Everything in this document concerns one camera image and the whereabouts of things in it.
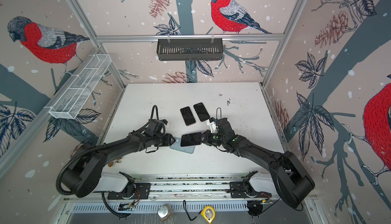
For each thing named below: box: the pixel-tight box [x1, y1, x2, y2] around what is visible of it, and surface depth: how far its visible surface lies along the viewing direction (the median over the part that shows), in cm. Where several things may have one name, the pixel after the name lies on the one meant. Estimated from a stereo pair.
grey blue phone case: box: [169, 136, 196, 155], surface depth 89 cm
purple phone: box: [180, 131, 202, 147], surface depth 97 cm
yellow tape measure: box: [200, 205, 216, 224], surface depth 67 cm
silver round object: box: [157, 203, 173, 222], surface depth 60 cm
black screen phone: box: [180, 106, 196, 126], surface depth 108 cm
